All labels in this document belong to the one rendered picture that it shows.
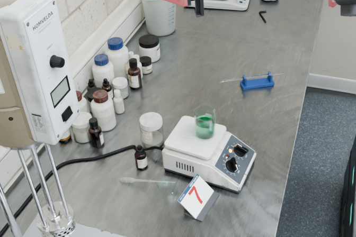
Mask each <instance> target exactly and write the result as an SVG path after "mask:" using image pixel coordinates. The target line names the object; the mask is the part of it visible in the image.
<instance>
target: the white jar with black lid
mask: <svg viewBox="0 0 356 237"><path fill-rule="evenodd" d="M139 52H140V57H143V56H149V57H151V59H152V62H155V61H157V60H159V59H160V47H159V38H158V37H157V36H156V35H153V34H147V35H143V36H141V37H140V38H139Z"/></svg>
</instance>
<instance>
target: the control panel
mask: <svg viewBox="0 0 356 237"><path fill-rule="evenodd" d="M236 144H240V145H242V146H244V147H245V148H247V149H248V152H247V153H246V154H245V156H243V157H239V156H238V155H236V153H235V152H234V146H235V145H236ZM229 149H231V150H232V152H230V151H229ZM254 153H255V151H253V150H252V149H251V148H249V147H248V146H247V145H245V144H244V143H242V142H241V141H240V140H239V139H237V138H236V137H234V136H233V135H231V136H230V138H229V140H228V142H227V144H226V146H225V147H224V149H223V151H222V153H221V155H220V157H219V159H218V160H217V162H216V164H215V167H216V168H218V169H219V170H220V171H222V172H223V173H224V174H226V175H227V176H228V177H230V178H231V179H232V180H234V181H235V182H237V183H238V184H240V183H241V181H242V179H243V177H244V175H245V173H246V170H247V168H248V166H249V164H250V162H251V160H252V158H253V155H254ZM226 155H229V158H227V157H226ZM232 157H234V158H235V159H236V162H237V165H238V170H237V171H236V172H230V171H229V170H228V169H227V168H226V162H227V161H228V160H230V159H231V158H232Z"/></svg>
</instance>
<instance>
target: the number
mask: <svg viewBox="0 0 356 237"><path fill-rule="evenodd" d="M211 191H212V190H211V189H210V188H209V186H208V185H207V184H206V183H205V182H204V181H203V180H202V179H201V178H200V177H198V179H197V180H196V181H195V183H194V184H193V186H192V187H191V188H190V190H189V191H188V193H187V194H186V195H185V197H184V198H183V199H182V201H181V202H182V203H183V204H184V205H185V207H186V208H187V209H188V210H189V211H190V212H191V213H192V214H193V215H194V216H195V215H196V213H197V211H198V210H199V208H200V207H201V205H202V204H203V202H204V201H205V200H206V198H207V197H208V195H209V194H210V192H211Z"/></svg>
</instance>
